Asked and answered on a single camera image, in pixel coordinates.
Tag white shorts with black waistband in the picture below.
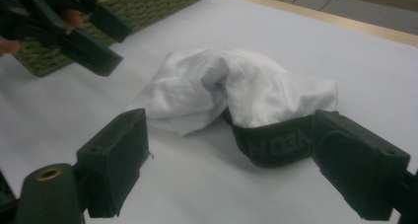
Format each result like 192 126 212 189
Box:
126 46 339 169

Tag white table cover board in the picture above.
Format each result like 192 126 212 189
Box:
0 0 418 224

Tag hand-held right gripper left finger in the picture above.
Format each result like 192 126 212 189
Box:
76 108 151 219

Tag green woven basket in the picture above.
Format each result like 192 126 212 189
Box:
13 0 206 78

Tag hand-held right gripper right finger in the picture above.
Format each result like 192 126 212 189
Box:
310 109 412 222

